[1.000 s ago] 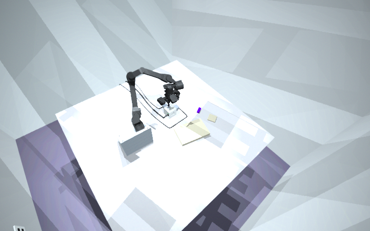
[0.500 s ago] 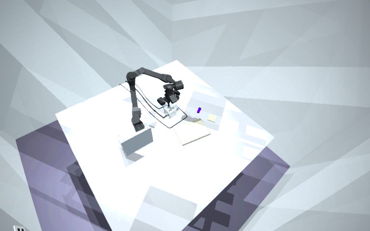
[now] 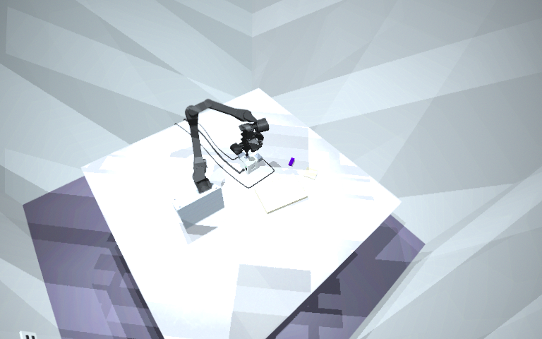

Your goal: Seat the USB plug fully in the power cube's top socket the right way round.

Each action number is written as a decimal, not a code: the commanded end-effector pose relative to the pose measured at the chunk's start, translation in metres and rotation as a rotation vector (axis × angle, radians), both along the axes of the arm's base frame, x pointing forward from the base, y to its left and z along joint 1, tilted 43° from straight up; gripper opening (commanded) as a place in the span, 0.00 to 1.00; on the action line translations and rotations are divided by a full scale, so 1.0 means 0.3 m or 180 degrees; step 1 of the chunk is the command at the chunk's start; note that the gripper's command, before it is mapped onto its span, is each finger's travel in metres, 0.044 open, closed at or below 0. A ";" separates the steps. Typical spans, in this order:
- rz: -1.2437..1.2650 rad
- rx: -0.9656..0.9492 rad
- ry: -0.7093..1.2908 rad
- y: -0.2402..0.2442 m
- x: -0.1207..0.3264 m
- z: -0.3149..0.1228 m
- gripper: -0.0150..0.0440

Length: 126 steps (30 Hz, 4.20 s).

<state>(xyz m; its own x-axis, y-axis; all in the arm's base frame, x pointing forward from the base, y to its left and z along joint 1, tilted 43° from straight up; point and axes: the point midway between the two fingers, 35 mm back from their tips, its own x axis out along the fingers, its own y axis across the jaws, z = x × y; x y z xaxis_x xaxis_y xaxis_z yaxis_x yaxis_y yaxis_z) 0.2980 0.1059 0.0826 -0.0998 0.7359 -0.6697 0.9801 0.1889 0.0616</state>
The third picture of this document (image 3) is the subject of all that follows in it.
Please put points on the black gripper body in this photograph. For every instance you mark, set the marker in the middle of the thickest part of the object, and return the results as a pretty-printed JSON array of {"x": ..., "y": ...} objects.
[{"x": 237, "y": 148}]

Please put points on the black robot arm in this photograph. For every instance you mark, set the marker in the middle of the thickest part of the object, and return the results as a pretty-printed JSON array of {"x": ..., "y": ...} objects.
[{"x": 202, "y": 183}]

